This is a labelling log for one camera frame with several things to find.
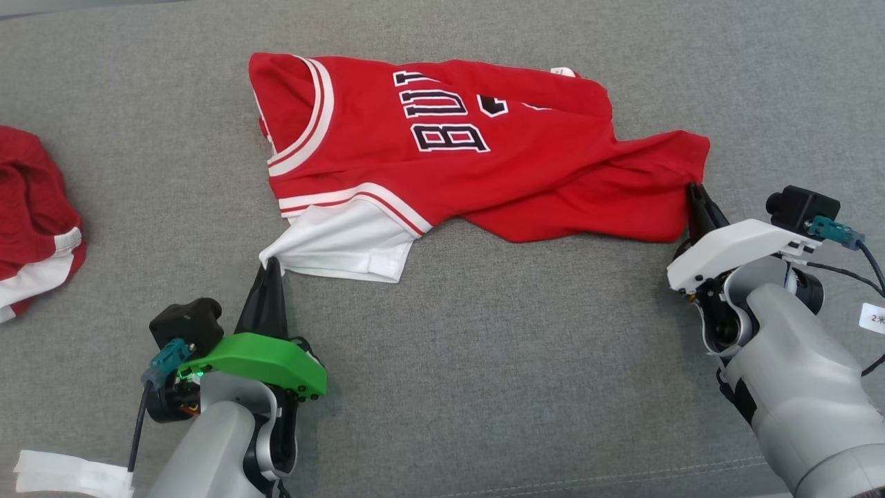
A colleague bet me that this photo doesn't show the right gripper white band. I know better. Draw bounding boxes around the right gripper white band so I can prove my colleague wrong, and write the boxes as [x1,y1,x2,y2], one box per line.
[667,182,823,358]

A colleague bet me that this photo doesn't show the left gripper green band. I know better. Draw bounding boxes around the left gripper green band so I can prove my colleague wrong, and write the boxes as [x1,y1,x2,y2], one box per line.
[178,257,328,402]

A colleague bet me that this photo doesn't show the red Bulls jersey white sleeves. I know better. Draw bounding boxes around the red Bulls jersey white sleeves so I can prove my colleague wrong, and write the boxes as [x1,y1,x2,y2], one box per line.
[249,52,711,283]

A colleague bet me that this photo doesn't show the red Bulls shorts white stripes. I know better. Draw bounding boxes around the red Bulls shorts white stripes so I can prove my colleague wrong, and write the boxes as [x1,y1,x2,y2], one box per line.
[0,124,87,324]

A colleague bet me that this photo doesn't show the grey fabric sofa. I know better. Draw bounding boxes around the grey fabric sofa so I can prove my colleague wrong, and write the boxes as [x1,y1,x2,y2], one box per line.
[0,0,885,498]

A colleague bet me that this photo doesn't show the teal left camera cable plug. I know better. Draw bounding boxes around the teal left camera cable plug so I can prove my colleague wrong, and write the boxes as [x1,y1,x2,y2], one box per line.
[140,338,193,391]

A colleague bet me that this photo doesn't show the teal camera cable plug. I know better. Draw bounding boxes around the teal camera cable plug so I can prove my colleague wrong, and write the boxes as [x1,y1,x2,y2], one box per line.
[140,338,193,391]
[805,216,865,251]

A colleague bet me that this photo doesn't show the teal right camera cable plug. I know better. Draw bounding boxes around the teal right camera cable plug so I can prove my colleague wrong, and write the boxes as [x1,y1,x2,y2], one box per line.
[805,216,865,251]

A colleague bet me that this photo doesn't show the thin right gripper cable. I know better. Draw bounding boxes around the thin right gripper cable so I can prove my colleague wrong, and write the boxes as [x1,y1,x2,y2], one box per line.
[805,261,885,298]

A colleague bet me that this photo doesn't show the black right camera cable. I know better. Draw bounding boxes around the black right camera cable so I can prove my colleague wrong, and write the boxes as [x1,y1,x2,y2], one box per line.
[856,242,885,291]

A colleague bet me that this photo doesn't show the black camera cable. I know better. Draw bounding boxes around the black camera cable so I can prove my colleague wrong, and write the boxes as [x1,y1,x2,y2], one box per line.
[127,384,153,474]
[856,242,885,291]

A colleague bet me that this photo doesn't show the black left camera cable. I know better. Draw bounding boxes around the black left camera cable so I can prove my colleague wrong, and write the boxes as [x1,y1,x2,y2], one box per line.
[127,384,153,474]

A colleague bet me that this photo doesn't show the white fabric cable wrap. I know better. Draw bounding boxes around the white fabric cable wrap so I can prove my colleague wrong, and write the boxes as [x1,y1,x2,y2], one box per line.
[14,450,136,496]

